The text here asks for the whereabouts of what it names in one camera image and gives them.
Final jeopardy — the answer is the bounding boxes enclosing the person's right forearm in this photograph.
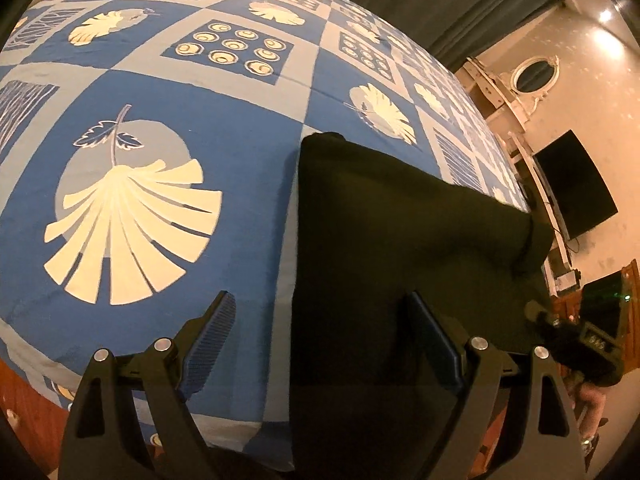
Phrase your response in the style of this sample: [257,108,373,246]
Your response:
[575,382,610,443]

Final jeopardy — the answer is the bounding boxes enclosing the oval vanity mirror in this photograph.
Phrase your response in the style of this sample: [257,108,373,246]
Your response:
[510,55,560,96]

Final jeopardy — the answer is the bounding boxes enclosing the black television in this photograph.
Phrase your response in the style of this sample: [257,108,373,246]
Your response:
[532,130,618,240]

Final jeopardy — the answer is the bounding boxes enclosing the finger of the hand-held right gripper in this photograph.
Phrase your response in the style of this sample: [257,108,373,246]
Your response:
[524,300,558,328]

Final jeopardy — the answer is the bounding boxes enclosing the blue printed blanket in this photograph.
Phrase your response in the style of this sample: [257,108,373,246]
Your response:
[0,0,531,473]

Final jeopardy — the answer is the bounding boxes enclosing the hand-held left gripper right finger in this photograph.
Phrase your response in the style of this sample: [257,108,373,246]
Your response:
[405,291,586,480]

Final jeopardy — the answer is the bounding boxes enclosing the white dressing table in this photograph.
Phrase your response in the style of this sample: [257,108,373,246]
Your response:
[464,57,538,133]

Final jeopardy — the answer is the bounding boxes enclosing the black pants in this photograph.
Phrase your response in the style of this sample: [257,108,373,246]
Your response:
[290,131,553,480]

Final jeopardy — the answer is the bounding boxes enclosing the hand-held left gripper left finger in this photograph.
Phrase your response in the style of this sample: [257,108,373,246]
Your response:
[57,290,237,480]

